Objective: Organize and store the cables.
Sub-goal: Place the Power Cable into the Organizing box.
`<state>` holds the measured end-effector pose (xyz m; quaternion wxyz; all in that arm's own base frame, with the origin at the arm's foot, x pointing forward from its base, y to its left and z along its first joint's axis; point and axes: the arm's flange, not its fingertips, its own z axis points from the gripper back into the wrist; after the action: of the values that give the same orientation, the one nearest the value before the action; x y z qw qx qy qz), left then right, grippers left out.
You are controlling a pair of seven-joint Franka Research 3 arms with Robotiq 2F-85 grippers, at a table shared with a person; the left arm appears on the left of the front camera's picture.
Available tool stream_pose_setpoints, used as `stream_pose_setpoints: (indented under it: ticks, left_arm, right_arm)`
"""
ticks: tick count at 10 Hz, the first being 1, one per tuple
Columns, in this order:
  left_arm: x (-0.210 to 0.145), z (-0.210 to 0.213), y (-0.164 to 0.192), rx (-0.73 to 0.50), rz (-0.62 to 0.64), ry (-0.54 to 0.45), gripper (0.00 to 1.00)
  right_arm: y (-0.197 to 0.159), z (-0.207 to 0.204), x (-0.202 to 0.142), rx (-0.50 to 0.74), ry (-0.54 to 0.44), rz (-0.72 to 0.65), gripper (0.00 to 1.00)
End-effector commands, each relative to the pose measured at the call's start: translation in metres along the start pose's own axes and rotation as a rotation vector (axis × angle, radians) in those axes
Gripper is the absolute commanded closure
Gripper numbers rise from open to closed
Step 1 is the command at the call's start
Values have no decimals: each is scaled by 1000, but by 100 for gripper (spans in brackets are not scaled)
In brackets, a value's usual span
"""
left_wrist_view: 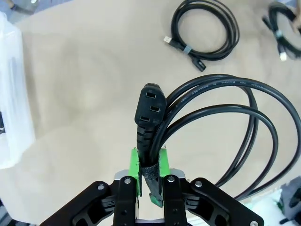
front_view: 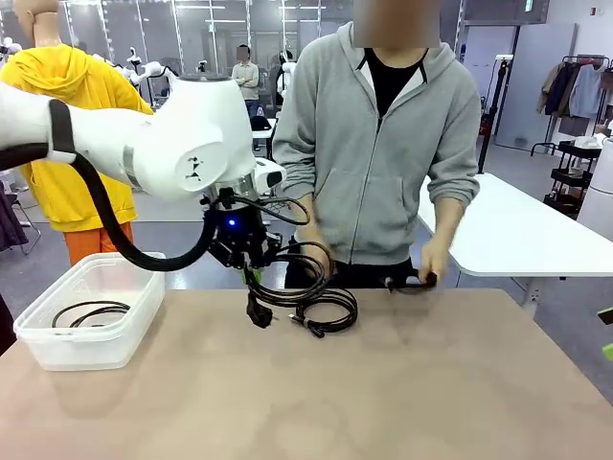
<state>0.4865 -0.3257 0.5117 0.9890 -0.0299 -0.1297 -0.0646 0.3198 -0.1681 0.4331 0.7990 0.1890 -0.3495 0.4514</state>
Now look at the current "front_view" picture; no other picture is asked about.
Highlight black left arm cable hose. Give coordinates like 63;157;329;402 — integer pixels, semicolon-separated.
0;99;222;273

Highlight pale blue hanging shirt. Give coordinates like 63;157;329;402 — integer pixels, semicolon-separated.
569;64;605;119

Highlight black trolley cart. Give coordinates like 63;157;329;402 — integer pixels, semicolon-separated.
543;140;603;219

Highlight beige mannequin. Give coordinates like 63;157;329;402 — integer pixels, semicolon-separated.
12;0;61;49

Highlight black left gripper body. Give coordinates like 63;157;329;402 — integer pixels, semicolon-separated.
205;187;270;263

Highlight beige hanging coat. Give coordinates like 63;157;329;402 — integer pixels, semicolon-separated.
535;61;564;116

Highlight background person arms crossed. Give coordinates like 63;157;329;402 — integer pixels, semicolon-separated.
232;44;261;116

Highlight yellow hoodie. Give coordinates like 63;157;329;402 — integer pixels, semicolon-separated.
0;43;155;234

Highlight black stand pole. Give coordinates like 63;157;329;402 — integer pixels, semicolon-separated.
477;54;514;174

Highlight thin black USB cable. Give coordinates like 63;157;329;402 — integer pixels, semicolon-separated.
51;300;132;330

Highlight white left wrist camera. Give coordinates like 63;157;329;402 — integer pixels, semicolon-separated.
252;160;287;193

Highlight orange shorts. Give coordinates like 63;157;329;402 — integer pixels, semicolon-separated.
64;222;136;267

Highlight person's left forearm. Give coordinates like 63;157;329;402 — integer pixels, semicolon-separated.
427;195;468;250

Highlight white rounded machine housing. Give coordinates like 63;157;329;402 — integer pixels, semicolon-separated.
577;136;613;229

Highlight person's left hand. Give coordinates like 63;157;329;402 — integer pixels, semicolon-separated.
419;241;452;288

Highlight grey partition panel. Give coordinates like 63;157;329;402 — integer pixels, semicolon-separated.
495;22;579;152

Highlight thin black camera cable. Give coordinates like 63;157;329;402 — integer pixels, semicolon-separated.
228;194;311;227

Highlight person in grey hoodie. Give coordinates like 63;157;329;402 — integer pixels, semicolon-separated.
271;21;482;289

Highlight clear plastic storage container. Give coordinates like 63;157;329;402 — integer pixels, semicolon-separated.
12;252;168;373

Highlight coiled black cable grey tie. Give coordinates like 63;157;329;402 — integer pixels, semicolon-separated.
290;286;359;339

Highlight white table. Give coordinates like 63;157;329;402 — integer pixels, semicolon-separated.
415;171;613;317

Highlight person's right forearm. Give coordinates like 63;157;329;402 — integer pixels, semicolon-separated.
297;191;321;230

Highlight dark hanging jacket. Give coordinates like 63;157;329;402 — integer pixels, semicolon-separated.
545;61;581;119

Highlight person's right hand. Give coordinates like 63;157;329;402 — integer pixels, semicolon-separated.
292;222;321;250

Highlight black clothes rack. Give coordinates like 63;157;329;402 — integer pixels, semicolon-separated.
530;54;613;157

